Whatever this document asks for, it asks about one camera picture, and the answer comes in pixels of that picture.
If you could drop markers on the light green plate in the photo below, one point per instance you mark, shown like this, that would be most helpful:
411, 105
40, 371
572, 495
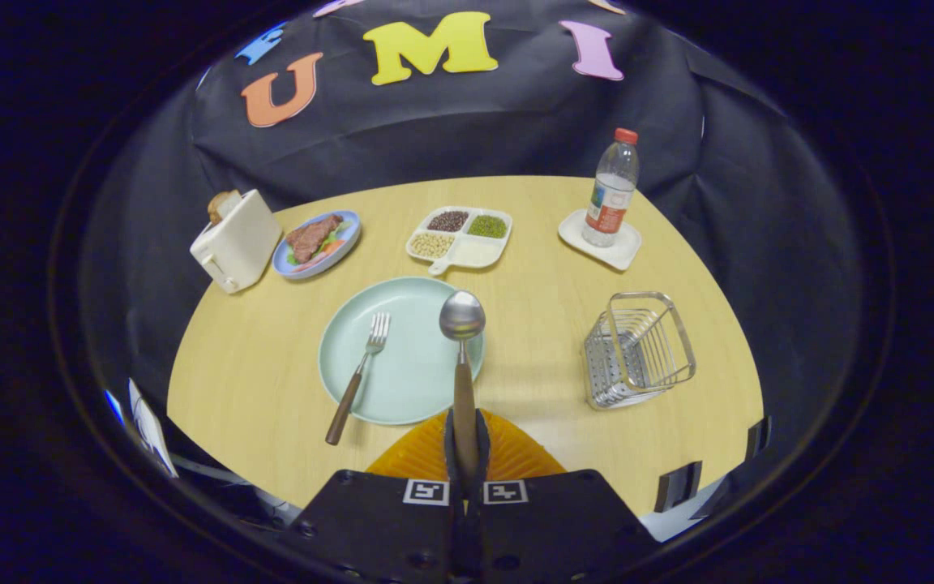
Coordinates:
410, 365

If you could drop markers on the clear water bottle red cap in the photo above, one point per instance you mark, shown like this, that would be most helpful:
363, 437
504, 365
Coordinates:
609, 203

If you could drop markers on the black rectangular block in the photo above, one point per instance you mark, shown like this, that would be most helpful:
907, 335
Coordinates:
678, 487

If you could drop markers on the white divided bean dish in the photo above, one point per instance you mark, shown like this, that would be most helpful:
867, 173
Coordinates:
479, 253

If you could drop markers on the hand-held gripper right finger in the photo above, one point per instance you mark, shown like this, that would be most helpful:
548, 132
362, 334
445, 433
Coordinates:
556, 535

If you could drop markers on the toasted bread slice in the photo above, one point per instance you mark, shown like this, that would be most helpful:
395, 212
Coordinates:
220, 207

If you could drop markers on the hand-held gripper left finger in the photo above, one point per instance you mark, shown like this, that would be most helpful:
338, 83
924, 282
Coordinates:
378, 535

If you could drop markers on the white toaster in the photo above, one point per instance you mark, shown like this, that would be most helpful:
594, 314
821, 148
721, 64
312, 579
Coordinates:
240, 243

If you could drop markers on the white square coaster dish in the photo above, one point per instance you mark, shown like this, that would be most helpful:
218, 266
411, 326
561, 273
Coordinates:
625, 255

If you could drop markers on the blue plate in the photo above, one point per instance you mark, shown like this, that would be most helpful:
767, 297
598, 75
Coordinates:
329, 259

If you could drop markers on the white sheet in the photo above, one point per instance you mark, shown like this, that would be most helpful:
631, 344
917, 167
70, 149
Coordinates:
151, 430

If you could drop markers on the steak with vegetables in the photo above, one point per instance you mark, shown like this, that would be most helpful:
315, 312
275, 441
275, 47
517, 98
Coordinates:
309, 238

